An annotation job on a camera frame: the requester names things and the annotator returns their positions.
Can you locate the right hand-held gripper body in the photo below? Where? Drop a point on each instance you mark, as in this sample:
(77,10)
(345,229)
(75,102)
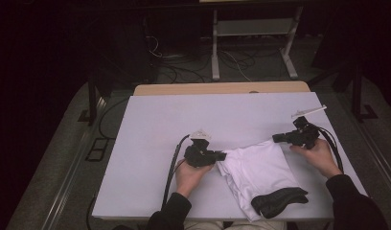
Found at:
(303,135)

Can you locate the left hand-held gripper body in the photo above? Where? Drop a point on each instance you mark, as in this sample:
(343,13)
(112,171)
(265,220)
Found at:
(198,155)

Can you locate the white shorts with black waistband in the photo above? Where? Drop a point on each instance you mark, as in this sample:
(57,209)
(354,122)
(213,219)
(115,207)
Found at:
(257,166)

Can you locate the person's left hand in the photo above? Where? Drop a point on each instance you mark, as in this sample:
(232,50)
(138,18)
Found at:
(190,179)

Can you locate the person's right hand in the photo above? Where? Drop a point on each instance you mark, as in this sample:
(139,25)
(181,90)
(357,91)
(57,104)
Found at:
(321,158)

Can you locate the white foam board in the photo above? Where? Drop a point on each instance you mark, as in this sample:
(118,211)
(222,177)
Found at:
(145,127)

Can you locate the black metal stand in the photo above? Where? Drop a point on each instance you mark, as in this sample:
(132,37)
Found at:
(356,96)
(92,102)

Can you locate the wooden table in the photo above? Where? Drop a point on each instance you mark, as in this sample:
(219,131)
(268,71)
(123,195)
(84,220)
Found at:
(184,88)

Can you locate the person's legs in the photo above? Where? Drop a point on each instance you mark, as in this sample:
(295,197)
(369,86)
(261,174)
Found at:
(206,226)

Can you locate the white metal stand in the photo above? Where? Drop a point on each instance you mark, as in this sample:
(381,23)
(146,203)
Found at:
(215,64)

